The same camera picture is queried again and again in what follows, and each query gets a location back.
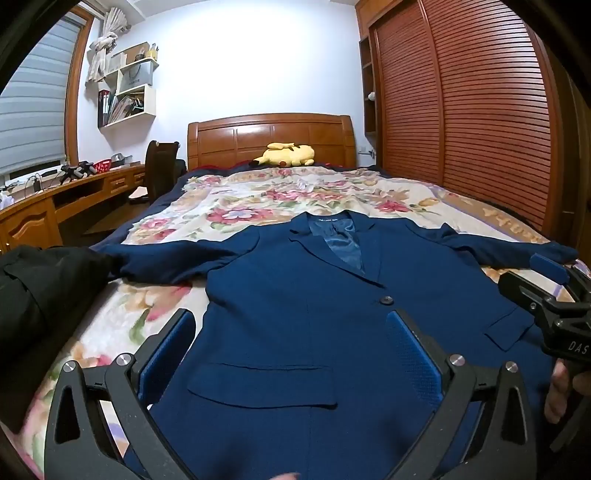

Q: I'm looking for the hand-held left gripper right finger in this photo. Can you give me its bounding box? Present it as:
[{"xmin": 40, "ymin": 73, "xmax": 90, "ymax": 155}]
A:
[{"xmin": 385, "ymin": 309, "xmax": 539, "ymax": 480}]

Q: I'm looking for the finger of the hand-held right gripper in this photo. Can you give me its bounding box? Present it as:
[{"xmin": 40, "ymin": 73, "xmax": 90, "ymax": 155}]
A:
[
  {"xmin": 530, "ymin": 252, "xmax": 591, "ymax": 302},
  {"xmin": 498, "ymin": 270, "xmax": 579, "ymax": 320}
]

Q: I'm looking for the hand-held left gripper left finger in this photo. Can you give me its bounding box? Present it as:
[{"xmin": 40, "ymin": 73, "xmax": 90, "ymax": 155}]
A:
[{"xmin": 44, "ymin": 308, "xmax": 199, "ymax": 480}]

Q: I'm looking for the blue suit jacket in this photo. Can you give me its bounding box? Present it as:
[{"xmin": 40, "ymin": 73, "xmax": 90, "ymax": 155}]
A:
[{"xmin": 92, "ymin": 210, "xmax": 583, "ymax": 480}]

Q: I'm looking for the person's right hand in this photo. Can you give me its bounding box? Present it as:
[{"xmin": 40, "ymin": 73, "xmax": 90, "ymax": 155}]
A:
[{"xmin": 544, "ymin": 359, "xmax": 574, "ymax": 424}]

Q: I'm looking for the black cloth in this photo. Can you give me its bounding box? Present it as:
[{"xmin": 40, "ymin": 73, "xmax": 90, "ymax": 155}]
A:
[{"xmin": 0, "ymin": 246, "xmax": 124, "ymax": 437}]

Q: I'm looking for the floral blanket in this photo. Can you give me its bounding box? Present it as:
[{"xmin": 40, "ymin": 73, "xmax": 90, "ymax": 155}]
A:
[{"xmin": 28, "ymin": 165, "xmax": 591, "ymax": 480}]

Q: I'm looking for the wooden louvered wardrobe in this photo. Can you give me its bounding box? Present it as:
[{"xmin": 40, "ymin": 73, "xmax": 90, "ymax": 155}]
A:
[{"xmin": 355, "ymin": 0, "xmax": 585, "ymax": 247}]

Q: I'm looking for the dark wooden chair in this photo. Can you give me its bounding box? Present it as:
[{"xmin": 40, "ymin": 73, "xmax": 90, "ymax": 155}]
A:
[{"xmin": 128, "ymin": 140, "xmax": 188, "ymax": 205}]

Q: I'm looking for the wooden desk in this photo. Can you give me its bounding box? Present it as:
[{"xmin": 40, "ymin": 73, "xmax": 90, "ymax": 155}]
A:
[{"xmin": 0, "ymin": 162, "xmax": 149, "ymax": 256}]

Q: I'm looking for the black gadget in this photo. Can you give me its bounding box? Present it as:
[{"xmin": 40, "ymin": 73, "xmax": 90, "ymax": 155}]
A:
[{"xmin": 60, "ymin": 162, "xmax": 99, "ymax": 184}]

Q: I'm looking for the yellow plush toy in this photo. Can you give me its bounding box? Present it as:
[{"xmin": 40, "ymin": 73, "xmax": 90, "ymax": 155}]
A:
[{"xmin": 252, "ymin": 142, "xmax": 316, "ymax": 168}]

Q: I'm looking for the wooden bed headboard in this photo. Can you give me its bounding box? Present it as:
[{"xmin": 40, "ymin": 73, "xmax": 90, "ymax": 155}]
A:
[{"xmin": 187, "ymin": 113, "xmax": 357, "ymax": 171}]

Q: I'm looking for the stack of leaning magazines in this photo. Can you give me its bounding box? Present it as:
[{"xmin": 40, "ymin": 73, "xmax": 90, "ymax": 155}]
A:
[{"xmin": 111, "ymin": 93, "xmax": 147, "ymax": 123}]

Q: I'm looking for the row of upright books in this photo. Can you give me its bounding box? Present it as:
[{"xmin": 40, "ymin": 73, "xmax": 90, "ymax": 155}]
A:
[{"xmin": 97, "ymin": 89, "xmax": 116, "ymax": 127}]

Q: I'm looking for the grey paper bag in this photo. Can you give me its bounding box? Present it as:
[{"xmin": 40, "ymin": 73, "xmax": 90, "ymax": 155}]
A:
[{"xmin": 117, "ymin": 62, "xmax": 155, "ymax": 93}]

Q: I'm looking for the grey window blind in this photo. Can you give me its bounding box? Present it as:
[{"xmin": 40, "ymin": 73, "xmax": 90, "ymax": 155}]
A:
[{"xmin": 0, "ymin": 18, "xmax": 75, "ymax": 175}]

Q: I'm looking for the white wall shelf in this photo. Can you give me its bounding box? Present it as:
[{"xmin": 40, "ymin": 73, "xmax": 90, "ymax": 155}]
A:
[{"xmin": 96, "ymin": 43, "xmax": 160, "ymax": 130}]

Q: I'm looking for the wooden window frame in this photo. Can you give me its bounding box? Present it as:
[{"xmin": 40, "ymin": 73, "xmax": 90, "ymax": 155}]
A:
[{"xmin": 64, "ymin": 4, "xmax": 96, "ymax": 168}]

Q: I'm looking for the white hanging wall ornament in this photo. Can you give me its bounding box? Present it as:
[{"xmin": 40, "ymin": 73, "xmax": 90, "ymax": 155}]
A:
[{"xmin": 87, "ymin": 8, "xmax": 126, "ymax": 85}]

